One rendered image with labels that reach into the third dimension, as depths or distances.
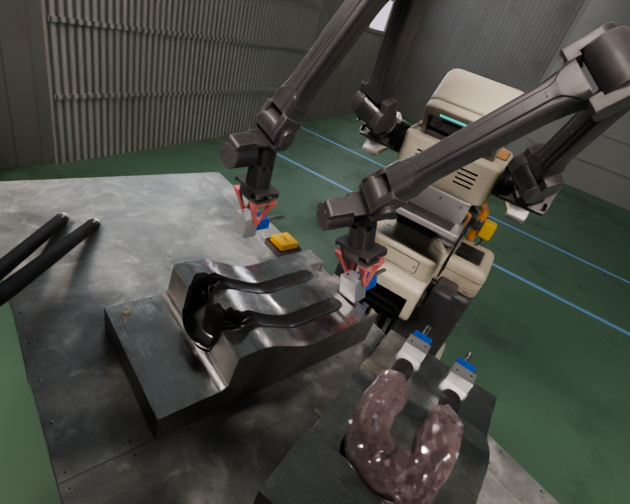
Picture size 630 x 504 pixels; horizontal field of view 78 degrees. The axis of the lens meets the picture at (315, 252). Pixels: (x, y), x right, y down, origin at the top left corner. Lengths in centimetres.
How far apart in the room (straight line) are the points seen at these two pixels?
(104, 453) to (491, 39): 794
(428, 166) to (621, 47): 28
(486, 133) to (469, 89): 41
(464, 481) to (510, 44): 768
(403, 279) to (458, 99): 53
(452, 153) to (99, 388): 71
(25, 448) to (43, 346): 86
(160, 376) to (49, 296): 34
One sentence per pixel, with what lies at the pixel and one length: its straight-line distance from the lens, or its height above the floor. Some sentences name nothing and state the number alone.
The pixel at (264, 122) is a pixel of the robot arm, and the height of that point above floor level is 119.
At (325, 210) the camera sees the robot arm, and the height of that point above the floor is 111.
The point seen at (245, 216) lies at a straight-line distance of 96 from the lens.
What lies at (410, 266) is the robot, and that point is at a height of 84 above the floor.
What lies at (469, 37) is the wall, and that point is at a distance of 819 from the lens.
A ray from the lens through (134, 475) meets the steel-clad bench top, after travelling 70.
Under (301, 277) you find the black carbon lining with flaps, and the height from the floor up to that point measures 88.
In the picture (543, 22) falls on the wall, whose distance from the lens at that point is 807.
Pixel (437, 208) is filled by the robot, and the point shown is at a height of 105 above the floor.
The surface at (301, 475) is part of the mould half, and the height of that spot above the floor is 91.
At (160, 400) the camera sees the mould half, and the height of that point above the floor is 86.
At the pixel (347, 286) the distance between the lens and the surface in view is 88.
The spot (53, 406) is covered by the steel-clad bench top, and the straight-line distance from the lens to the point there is 78.
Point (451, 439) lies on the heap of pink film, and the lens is 74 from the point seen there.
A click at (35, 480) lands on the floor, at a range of 163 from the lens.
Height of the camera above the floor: 143
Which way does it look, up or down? 32 degrees down
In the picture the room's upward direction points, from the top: 19 degrees clockwise
